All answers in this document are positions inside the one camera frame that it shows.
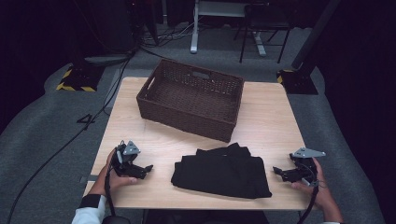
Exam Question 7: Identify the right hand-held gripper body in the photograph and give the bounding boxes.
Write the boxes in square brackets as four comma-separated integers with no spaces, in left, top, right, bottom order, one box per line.
[289,147,327,185]

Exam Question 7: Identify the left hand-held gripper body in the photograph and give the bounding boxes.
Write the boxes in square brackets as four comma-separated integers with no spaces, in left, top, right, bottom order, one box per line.
[110,140,142,175]

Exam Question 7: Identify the black pants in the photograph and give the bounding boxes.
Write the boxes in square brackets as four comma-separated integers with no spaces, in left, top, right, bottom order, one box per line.
[170,142,273,200]

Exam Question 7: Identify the brown woven wicker basket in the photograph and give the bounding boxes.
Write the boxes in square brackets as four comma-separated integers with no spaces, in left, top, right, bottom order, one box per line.
[135,58,246,144]

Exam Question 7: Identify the person's left hand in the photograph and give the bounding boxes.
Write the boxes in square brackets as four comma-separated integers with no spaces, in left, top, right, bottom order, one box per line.
[88,148,138,198]

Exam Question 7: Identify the person's right hand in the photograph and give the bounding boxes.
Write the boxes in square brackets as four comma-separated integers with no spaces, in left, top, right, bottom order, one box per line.
[290,157,336,213]

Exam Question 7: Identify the person's dark lap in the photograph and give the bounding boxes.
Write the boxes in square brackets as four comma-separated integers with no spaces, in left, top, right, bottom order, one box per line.
[143,209,271,224]

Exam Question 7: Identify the striped black stand base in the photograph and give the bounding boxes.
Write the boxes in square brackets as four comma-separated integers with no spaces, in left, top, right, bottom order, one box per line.
[276,68,319,95]
[55,63,106,93]

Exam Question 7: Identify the black slanted stand pole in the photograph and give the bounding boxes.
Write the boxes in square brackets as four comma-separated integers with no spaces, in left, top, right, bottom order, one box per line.
[290,0,343,71]

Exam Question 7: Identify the black metal chair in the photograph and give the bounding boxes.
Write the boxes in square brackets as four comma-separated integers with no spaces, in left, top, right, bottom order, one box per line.
[233,2,294,65]

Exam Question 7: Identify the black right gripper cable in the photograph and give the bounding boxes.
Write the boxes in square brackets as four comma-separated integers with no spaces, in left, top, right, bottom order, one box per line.
[296,183,320,224]

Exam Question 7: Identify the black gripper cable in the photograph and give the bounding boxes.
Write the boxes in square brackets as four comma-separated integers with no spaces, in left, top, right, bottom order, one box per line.
[104,166,117,218]
[296,183,320,224]

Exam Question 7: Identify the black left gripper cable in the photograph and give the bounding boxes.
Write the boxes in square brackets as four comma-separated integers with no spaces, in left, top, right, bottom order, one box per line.
[104,166,117,218]

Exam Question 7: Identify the long black floor cable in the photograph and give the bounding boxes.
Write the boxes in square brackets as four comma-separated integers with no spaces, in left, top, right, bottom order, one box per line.
[5,52,135,224]

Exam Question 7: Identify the curved black floor cable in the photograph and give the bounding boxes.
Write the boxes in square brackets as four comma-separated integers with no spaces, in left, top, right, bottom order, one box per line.
[138,46,167,62]

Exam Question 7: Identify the bundle of floor cables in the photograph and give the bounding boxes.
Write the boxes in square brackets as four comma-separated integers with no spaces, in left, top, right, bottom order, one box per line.
[136,21,200,49]

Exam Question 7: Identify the white desk frame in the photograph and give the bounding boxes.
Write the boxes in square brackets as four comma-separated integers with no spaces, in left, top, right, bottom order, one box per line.
[190,0,269,58]

